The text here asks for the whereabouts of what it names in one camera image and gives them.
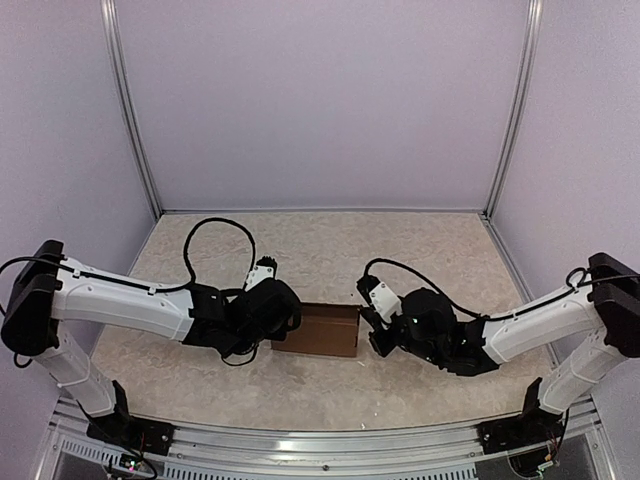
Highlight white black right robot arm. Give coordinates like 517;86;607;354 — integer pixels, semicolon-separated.
356;252;639;444

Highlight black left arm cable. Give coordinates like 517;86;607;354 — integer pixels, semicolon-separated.
0;216;259;369

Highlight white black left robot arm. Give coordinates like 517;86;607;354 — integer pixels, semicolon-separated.
1;240;301;445

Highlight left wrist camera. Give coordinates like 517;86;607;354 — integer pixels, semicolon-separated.
243;256;277;291

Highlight aluminium front frame rail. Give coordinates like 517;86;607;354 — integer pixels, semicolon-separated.
27;397;622;479

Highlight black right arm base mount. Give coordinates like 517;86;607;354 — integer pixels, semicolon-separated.
476;409;564;455

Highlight left aluminium corner post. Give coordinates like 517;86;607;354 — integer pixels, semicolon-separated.
100;0;164;221

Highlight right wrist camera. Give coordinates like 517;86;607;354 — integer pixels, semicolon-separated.
356;275;401;323

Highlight aluminium corner post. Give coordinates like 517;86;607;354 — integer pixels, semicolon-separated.
483;0;544;223
100;0;164;221

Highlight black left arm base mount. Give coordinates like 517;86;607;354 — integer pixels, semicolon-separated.
87;417;176;456

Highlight right aluminium corner post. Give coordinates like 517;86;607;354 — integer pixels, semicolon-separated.
483;0;544;223

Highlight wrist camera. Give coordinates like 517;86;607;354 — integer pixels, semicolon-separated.
243;256;277;291
356;275;401;323

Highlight brown cardboard box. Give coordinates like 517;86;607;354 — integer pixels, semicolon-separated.
271;303;360;358

